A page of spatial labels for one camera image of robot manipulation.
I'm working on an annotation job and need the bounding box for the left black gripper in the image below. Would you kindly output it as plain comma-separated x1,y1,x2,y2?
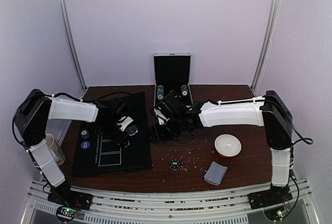
100,120,130,148

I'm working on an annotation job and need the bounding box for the poker chip stack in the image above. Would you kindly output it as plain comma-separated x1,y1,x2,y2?
170,159,181,171

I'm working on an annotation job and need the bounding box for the black poker mat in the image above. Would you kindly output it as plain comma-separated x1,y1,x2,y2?
72,92,152,177

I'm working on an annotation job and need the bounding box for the purple small blind button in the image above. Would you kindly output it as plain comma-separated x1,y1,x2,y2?
80,141,91,150

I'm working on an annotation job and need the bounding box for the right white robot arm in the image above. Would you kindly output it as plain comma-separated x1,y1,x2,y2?
149,90,293,204

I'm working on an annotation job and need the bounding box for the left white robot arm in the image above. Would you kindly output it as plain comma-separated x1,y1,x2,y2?
11,89,134,205

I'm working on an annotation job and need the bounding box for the left chip stack in case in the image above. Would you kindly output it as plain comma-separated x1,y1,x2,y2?
156,85,164,101

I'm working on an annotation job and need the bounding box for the chip stack in case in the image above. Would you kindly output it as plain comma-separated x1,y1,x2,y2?
181,85,188,96
156,85,164,101

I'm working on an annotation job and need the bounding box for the right chip stack in case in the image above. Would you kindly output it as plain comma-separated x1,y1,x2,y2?
181,85,188,96

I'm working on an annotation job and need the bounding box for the aluminium poker case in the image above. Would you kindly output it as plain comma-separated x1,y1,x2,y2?
154,53,192,106

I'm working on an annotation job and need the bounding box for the deck of grey cards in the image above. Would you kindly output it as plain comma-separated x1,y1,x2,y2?
204,161,228,186

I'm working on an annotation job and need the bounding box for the white and orange bowl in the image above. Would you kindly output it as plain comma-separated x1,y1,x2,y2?
214,134,242,158

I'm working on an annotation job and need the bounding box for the beige mug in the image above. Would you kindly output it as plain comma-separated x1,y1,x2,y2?
46,133,65,166

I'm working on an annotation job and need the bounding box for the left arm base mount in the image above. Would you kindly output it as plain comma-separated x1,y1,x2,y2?
47,190,93,222

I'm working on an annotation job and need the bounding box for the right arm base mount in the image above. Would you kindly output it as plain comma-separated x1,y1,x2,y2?
248,190,293,222

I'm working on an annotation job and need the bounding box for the left aluminium frame post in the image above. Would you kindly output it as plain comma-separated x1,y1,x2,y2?
59,0,88,91

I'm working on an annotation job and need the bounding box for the aluminium frame post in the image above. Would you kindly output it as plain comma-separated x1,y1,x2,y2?
251,0,281,94
59,0,88,91

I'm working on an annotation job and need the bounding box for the right aluminium frame post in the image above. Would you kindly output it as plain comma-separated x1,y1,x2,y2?
251,0,281,94

